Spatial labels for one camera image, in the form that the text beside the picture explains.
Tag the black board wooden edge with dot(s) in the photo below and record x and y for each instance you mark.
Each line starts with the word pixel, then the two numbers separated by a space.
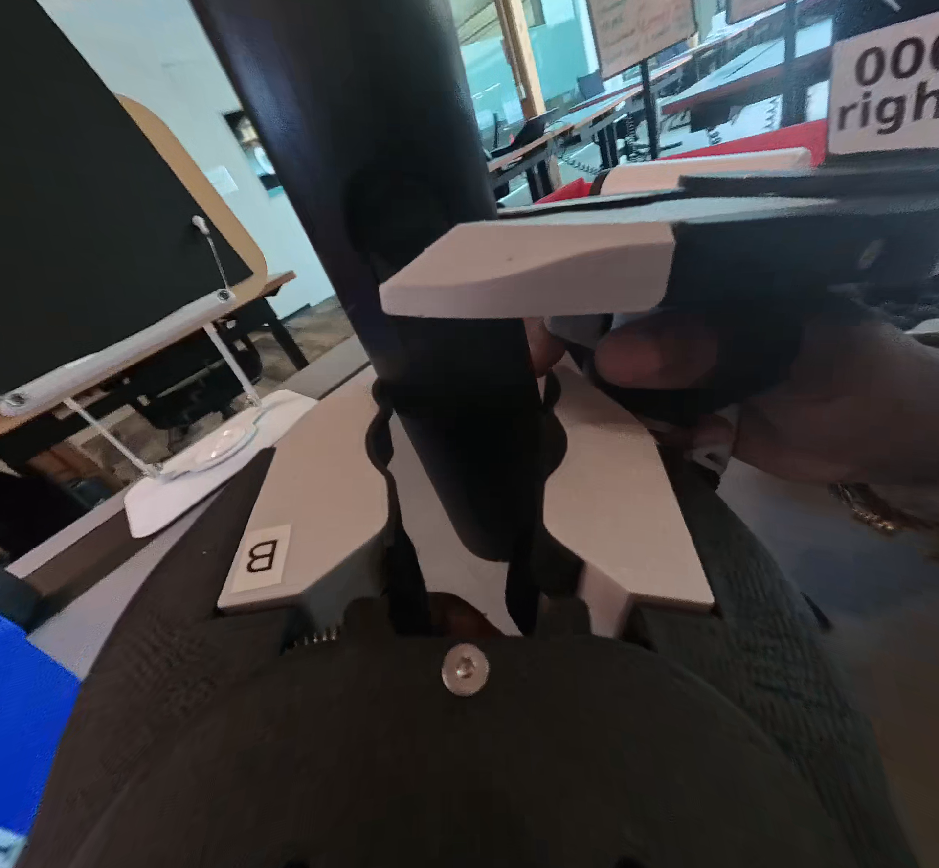
pixel 88 185

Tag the person's right hand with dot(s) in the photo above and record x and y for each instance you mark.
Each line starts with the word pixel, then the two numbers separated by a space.
pixel 843 405

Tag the wooden pillar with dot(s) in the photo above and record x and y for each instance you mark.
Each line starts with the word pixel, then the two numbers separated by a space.
pixel 513 16

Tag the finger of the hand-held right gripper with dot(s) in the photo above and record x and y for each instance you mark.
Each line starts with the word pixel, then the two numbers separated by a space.
pixel 704 167
pixel 528 273

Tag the blue bin white tag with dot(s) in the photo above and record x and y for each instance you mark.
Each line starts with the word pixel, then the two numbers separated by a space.
pixel 29 721

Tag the neighbouring grey desk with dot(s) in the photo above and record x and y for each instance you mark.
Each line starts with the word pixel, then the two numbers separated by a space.
pixel 330 369

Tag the red plastic bin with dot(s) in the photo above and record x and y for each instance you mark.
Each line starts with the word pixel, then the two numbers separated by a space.
pixel 770 141

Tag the white-tipped thin rod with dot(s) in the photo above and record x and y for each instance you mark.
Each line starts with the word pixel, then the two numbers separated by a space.
pixel 199 226

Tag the wooden office table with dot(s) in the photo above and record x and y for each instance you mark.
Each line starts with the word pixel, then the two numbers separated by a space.
pixel 557 134
pixel 279 281

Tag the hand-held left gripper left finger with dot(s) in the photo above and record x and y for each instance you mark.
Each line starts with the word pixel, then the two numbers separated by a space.
pixel 308 508

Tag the long office table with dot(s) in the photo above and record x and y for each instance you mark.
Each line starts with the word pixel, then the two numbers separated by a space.
pixel 733 75

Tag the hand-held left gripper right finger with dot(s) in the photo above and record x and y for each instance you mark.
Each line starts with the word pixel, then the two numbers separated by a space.
pixel 623 516

